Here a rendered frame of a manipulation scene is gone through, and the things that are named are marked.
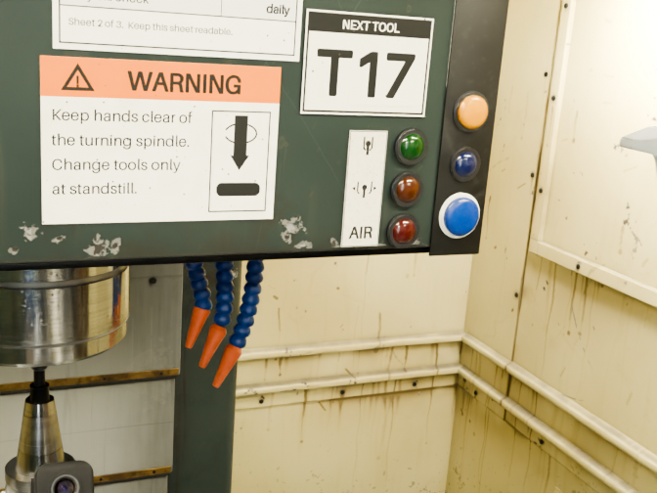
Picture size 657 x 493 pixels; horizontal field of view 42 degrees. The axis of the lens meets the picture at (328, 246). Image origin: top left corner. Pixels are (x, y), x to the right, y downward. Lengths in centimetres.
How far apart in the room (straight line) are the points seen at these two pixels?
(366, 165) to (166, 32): 17
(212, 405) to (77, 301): 72
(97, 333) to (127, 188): 21
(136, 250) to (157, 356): 73
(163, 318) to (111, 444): 21
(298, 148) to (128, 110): 12
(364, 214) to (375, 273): 123
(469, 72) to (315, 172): 14
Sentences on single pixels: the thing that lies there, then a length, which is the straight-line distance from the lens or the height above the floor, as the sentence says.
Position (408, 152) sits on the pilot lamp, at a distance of 63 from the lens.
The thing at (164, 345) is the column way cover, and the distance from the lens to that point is 131.
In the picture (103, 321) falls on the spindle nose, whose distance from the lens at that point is 75.
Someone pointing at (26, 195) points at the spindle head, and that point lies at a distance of 57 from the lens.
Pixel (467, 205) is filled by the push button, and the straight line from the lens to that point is 67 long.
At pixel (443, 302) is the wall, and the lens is 197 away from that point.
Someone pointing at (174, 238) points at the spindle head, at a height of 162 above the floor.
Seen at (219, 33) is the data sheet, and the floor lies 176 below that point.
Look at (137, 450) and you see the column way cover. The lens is 138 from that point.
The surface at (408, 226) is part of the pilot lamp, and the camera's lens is 65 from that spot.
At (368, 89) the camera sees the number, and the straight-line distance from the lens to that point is 62.
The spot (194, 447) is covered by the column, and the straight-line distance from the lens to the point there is 145.
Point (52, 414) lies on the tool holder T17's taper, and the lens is 84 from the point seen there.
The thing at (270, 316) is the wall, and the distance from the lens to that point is 179.
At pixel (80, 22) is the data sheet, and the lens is 56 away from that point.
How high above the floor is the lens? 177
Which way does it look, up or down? 15 degrees down
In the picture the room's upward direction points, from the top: 4 degrees clockwise
